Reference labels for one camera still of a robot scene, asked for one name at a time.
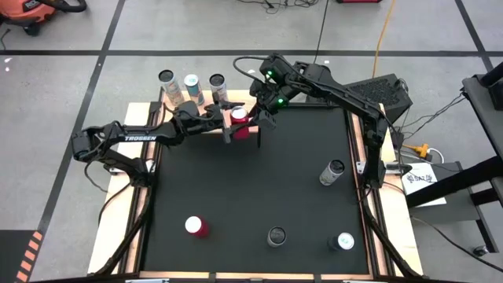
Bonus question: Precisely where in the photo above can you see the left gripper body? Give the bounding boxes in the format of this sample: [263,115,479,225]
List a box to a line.
[172,93,233,145]

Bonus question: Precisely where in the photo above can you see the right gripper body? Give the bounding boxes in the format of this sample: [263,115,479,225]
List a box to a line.
[251,78,288,130]

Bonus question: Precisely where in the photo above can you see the red Coca-Cola can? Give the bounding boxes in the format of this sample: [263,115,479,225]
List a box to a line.
[229,105,252,142]
[184,215,211,239]

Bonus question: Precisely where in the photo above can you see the white Celsius energy drink can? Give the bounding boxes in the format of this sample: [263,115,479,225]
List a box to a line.
[208,73,229,104]
[157,69,185,107]

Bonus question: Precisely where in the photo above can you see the blue silver Red Bull can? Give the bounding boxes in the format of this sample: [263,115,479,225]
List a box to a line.
[183,73,205,106]
[327,232,356,252]

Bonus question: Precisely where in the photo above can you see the Celsius Tropical Vibe can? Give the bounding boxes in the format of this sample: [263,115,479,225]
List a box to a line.
[318,159,347,187]

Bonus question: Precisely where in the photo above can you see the black perforated computer case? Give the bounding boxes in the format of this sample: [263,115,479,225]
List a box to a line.
[305,73,414,127]

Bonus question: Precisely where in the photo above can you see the Celsius Peach Vibe can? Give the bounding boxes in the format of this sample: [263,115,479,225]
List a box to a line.
[266,226,288,248]

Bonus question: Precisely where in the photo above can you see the yellow power splitter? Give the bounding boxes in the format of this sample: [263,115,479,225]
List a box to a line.
[402,142,431,159]

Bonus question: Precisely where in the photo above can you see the white paper sheet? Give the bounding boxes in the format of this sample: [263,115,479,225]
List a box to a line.
[400,161,448,208]

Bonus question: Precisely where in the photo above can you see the orange shop vacuum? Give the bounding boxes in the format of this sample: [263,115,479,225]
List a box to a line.
[0,0,58,37]

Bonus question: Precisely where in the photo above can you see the black metal stand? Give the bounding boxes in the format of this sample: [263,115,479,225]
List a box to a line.
[404,61,503,255]

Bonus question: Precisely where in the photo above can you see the black mat orange stripes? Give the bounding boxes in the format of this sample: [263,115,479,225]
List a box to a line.
[0,230,44,283]

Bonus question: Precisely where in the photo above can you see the wooden shelf black metal frame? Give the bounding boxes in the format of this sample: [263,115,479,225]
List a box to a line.
[156,86,263,149]

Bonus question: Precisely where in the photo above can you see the tangled black floor cables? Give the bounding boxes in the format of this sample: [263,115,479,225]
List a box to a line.
[235,0,319,15]

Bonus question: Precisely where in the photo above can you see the yellow extension cord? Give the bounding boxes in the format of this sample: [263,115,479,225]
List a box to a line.
[371,0,397,79]

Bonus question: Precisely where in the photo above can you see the black aluminium table frame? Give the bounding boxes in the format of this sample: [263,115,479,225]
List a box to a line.
[94,101,424,283]

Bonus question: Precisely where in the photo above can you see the black vacuum hose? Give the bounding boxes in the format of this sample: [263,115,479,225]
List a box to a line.
[37,0,88,13]

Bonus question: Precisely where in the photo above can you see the black floor cable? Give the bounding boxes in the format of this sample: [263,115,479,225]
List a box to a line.
[408,215,503,274]

